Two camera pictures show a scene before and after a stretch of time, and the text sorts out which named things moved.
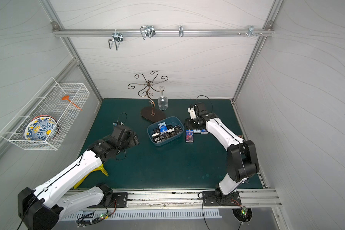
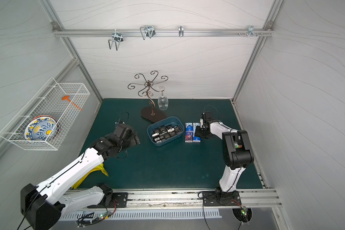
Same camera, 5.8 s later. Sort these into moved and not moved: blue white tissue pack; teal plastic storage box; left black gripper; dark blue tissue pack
Moved: blue white tissue pack
Not moved: dark blue tissue pack; teal plastic storage box; left black gripper
